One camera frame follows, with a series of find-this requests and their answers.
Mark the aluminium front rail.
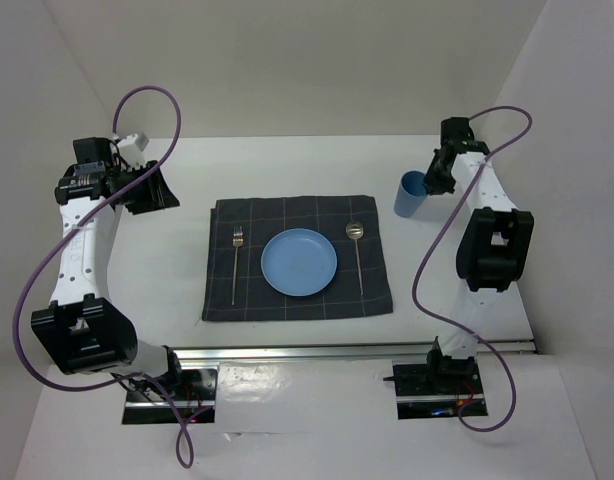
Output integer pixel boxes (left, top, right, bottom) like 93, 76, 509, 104
66, 339, 538, 366

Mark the blue plastic plate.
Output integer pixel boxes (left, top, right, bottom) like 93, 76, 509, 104
261, 228, 338, 297

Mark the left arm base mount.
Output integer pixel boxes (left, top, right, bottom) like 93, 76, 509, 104
121, 366, 218, 425

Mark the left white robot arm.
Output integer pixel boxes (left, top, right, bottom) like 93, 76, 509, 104
31, 133, 186, 399

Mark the silver fork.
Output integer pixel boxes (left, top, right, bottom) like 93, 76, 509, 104
231, 226, 244, 306

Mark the blue plastic cup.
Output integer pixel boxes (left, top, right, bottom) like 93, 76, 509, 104
393, 170, 428, 218

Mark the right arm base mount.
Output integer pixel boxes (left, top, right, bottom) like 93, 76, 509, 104
382, 363, 488, 420

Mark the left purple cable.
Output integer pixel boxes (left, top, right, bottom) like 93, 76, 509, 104
11, 85, 198, 470

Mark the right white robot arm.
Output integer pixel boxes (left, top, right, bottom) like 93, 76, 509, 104
423, 117, 534, 392

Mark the purple cable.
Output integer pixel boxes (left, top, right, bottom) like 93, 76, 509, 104
11, 85, 198, 470
410, 105, 534, 434

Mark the dark grey checked cloth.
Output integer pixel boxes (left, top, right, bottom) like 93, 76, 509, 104
201, 195, 393, 323

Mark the silver spoon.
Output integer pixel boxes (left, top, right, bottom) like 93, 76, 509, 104
345, 221, 364, 296

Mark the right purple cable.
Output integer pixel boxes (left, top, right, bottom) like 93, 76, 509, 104
410, 105, 534, 434

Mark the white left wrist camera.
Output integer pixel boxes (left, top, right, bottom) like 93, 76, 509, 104
117, 132, 149, 168

